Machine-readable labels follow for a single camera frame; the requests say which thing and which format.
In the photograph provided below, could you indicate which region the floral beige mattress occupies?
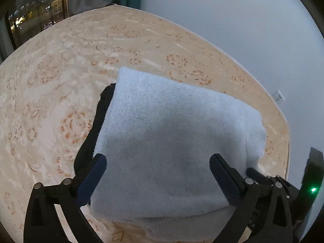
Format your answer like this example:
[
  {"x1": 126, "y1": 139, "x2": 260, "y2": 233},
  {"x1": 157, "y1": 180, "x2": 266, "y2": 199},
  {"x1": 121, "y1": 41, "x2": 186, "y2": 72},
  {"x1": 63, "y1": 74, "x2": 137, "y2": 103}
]
[{"x1": 1, "y1": 5, "x2": 290, "y2": 242}]

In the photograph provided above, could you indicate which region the black garment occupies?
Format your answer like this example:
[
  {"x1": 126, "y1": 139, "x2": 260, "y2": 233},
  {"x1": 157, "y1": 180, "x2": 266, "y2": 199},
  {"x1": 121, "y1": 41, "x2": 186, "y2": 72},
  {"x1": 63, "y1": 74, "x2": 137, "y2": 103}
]
[{"x1": 74, "y1": 83, "x2": 116, "y2": 174}]

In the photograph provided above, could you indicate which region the light blue fluffy sweater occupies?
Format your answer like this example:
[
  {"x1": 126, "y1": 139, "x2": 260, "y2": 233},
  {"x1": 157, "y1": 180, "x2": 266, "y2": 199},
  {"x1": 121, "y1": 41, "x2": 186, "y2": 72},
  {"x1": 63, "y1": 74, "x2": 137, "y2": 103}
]
[{"x1": 91, "y1": 67, "x2": 266, "y2": 242}]

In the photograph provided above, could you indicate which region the dark window with city lights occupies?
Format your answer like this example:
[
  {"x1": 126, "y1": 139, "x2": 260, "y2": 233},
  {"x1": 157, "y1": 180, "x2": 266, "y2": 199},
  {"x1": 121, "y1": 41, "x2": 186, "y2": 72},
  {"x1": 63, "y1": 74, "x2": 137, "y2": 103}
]
[{"x1": 4, "y1": 0, "x2": 69, "y2": 49}]

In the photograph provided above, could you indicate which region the white wall socket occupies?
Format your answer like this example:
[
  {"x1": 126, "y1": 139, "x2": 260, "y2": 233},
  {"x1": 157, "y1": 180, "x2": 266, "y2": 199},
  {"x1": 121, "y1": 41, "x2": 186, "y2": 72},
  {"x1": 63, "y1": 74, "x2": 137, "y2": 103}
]
[{"x1": 271, "y1": 90, "x2": 285, "y2": 104}]

